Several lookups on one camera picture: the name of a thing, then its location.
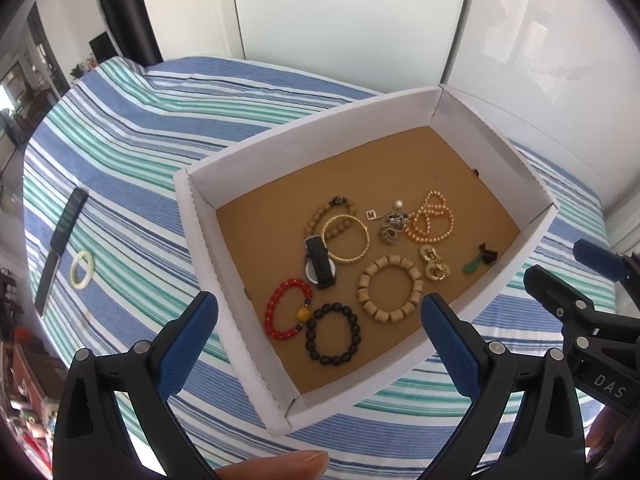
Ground silver chain jewelry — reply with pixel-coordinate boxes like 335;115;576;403
366;200;409;245

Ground gold bangle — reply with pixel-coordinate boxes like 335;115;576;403
320;214;371;264

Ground black wrist watch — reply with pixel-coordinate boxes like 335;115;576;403
304;235;336;289

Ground black bead bracelet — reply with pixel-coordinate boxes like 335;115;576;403
304;301;362;366

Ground black comb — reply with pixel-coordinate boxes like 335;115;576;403
35;186;89;318

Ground white jade bangle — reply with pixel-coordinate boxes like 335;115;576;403
70;249;96;290

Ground striped blue green bedsheet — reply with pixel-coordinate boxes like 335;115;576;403
19;54;618;480

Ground gold earrings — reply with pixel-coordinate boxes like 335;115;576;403
419;245;450;282

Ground pearl bead necklace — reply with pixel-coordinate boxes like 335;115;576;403
403;188;456;245

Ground white wardrobe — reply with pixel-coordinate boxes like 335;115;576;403
144;0;639;208

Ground left human hand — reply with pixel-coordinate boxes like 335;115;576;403
216;450;330;480

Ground right human hand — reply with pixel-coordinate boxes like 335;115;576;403
585;408;627;462

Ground small brown bead bracelet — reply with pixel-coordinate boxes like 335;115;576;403
304;195;360;248

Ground red bead bracelet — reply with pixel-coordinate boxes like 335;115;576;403
263;277;314;342

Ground large tan wooden bracelet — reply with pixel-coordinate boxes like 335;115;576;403
356;253;426;322

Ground white cardboard tray box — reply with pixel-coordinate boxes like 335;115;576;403
175;87;558;437

